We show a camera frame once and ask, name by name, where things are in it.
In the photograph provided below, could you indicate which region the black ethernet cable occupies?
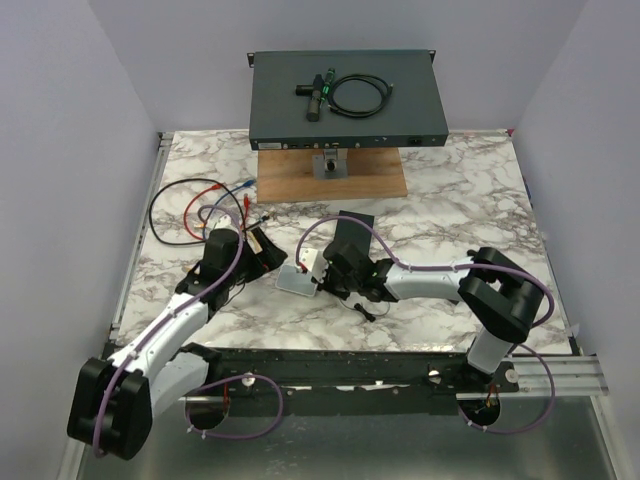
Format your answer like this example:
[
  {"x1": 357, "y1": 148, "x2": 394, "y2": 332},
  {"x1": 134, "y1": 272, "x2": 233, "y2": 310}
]
[{"x1": 149, "y1": 178, "x2": 274, "y2": 247}]

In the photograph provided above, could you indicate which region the white grey small switch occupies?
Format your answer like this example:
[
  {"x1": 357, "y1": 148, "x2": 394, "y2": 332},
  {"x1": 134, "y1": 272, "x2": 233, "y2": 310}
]
[{"x1": 275, "y1": 265, "x2": 317, "y2": 297}]

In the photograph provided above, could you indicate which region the black power adapter with cable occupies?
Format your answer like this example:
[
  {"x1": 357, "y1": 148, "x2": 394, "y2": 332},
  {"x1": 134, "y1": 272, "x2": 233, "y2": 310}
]
[{"x1": 337, "y1": 293, "x2": 391, "y2": 323}]

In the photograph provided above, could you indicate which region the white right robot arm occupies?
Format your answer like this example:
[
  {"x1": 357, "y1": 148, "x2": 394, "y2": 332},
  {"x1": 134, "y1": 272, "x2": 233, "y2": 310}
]
[{"x1": 302, "y1": 241, "x2": 547, "y2": 392}]

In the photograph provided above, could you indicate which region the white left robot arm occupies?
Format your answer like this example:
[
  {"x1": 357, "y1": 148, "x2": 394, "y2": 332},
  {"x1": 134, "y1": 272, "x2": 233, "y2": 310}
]
[{"x1": 66, "y1": 228, "x2": 287, "y2": 460}]

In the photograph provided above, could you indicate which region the wooden board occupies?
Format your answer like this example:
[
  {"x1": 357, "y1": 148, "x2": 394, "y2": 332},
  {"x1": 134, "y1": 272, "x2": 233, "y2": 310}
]
[{"x1": 257, "y1": 148, "x2": 408, "y2": 204}]

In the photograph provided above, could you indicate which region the grey rack unit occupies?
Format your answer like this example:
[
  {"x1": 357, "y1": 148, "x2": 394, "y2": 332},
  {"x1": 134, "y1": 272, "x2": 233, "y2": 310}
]
[{"x1": 249, "y1": 50, "x2": 449, "y2": 151}]

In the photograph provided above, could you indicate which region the black network switch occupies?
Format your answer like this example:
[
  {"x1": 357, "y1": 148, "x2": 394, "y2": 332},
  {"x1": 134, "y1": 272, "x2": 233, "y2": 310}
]
[{"x1": 334, "y1": 210, "x2": 375, "y2": 255}]

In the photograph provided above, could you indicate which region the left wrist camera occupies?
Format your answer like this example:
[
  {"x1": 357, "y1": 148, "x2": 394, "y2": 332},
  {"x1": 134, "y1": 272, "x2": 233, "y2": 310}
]
[{"x1": 211, "y1": 214, "x2": 237, "y2": 233}]

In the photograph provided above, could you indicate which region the blue ethernet cable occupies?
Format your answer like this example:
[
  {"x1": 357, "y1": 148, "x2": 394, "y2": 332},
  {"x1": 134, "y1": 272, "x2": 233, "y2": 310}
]
[{"x1": 203, "y1": 179, "x2": 257, "y2": 226}]

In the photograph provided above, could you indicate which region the red ethernet cable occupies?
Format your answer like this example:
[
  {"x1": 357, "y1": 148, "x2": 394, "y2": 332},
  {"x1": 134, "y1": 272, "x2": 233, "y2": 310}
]
[{"x1": 183, "y1": 183, "x2": 254, "y2": 239}]

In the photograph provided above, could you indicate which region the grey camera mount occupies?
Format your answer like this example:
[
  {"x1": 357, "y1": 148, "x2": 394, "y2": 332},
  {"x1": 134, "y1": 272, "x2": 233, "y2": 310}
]
[{"x1": 312, "y1": 148, "x2": 348, "y2": 180}]

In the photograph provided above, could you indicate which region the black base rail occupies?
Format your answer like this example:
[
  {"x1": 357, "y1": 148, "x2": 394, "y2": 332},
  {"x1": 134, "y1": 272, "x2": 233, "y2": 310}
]
[{"x1": 182, "y1": 343, "x2": 519, "y2": 418}]

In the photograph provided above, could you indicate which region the black coiled cable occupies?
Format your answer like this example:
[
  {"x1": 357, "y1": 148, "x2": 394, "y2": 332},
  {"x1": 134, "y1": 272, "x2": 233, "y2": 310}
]
[{"x1": 328, "y1": 73, "x2": 396, "y2": 119}]

